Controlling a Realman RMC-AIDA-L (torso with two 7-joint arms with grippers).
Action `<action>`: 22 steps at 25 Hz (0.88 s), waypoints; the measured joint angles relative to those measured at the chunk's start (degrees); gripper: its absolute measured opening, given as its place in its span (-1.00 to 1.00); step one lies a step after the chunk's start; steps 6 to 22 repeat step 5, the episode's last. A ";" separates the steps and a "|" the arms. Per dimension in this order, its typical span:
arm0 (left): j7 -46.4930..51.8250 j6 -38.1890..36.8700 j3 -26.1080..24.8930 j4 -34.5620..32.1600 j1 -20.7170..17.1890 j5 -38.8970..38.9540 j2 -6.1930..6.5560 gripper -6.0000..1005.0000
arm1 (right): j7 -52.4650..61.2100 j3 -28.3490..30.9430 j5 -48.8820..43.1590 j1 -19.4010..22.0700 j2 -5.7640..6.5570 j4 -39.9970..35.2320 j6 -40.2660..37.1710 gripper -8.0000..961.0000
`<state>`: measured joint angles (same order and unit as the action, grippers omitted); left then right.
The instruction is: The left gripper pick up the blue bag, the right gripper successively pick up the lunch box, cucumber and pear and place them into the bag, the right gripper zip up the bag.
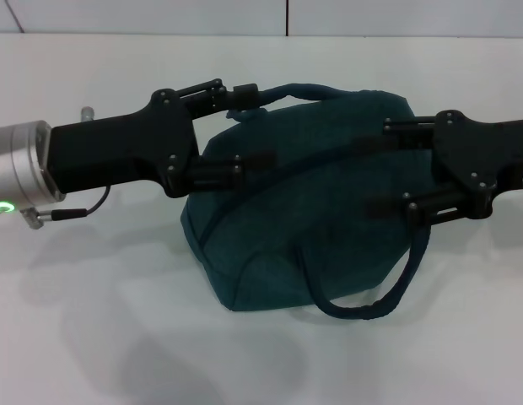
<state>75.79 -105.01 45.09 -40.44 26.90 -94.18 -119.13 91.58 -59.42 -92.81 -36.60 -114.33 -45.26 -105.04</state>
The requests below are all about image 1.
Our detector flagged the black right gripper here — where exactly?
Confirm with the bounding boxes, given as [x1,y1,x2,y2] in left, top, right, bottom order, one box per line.
[352,109,523,224]

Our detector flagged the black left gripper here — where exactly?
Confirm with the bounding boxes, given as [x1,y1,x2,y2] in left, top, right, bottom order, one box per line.
[48,78,276,199]

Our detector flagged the dark teal lunch bag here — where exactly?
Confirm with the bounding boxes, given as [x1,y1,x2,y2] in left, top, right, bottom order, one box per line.
[179,82,440,323]

